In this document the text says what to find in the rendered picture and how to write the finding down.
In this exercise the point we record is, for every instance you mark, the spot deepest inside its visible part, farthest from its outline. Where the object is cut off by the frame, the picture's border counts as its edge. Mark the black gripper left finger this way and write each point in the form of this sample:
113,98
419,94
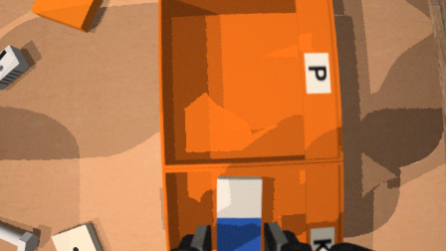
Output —
202,240

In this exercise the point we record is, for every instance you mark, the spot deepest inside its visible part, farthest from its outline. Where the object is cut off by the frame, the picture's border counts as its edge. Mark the orange rack of three bins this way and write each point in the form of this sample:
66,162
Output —
230,98

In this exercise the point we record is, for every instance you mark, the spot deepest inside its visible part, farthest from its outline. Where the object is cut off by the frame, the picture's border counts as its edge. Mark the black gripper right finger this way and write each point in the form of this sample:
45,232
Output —
276,240

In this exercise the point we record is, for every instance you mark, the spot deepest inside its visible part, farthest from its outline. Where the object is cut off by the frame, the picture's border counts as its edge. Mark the white and blue eraser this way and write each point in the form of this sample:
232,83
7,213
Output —
239,212

